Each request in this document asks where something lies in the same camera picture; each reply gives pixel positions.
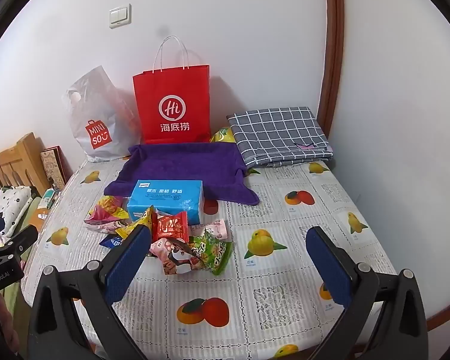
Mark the green snack packet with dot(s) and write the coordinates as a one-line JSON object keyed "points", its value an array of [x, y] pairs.
{"points": [[213, 253]]}

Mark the small blue snack packet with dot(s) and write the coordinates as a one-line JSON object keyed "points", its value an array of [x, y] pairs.
{"points": [[110, 242]]}

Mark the fruit print tablecloth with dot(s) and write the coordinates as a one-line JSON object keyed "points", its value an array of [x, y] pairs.
{"points": [[285, 232]]}

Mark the pink bear candy packet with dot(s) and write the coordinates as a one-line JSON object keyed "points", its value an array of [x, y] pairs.
{"points": [[105, 227]]}

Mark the purple towel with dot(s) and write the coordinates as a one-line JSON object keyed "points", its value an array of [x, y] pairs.
{"points": [[183, 165]]}

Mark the grey checked folded cloth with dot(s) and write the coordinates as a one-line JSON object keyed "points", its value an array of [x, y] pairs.
{"points": [[277, 135]]}

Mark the brown wooden door frame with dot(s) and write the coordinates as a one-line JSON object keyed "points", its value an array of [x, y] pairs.
{"points": [[333, 45]]}

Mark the blue tissue pack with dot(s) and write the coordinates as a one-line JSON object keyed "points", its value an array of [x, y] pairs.
{"points": [[165, 198]]}

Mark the red paper bag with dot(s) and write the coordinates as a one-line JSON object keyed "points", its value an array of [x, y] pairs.
{"points": [[172, 93]]}

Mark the yellow snack bag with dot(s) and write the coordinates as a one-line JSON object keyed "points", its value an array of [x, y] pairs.
{"points": [[223, 135]]}

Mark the yellow triangular snack packet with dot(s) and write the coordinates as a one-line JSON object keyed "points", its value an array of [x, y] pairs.
{"points": [[135, 227]]}

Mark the wooden headboard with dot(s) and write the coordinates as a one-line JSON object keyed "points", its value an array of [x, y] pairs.
{"points": [[15, 161]]}

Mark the pale pink white packet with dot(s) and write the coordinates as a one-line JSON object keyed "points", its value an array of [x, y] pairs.
{"points": [[213, 228]]}

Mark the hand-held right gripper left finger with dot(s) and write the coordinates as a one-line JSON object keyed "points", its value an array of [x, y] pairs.
{"points": [[129, 264]]}

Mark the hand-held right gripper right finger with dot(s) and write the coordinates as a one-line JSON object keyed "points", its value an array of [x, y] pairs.
{"points": [[330, 268]]}

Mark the white light switch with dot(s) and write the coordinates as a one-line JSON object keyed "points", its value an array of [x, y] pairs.
{"points": [[120, 15]]}

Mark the white plastic bag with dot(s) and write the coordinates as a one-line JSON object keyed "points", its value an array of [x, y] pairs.
{"points": [[93, 120]]}

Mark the magenta yellow packet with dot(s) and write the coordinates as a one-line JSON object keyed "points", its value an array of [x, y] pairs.
{"points": [[108, 208]]}

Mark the red snack packet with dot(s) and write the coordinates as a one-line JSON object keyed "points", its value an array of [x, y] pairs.
{"points": [[170, 227]]}

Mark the white spotted cloth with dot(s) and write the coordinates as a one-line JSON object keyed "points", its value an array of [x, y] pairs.
{"points": [[11, 202]]}

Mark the teal white box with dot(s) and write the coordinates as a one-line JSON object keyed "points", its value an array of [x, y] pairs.
{"points": [[48, 197]]}

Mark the pink panda snack packet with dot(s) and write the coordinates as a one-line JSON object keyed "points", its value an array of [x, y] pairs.
{"points": [[176, 258]]}

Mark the brown patterned book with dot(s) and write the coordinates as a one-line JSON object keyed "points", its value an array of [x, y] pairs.
{"points": [[52, 167]]}

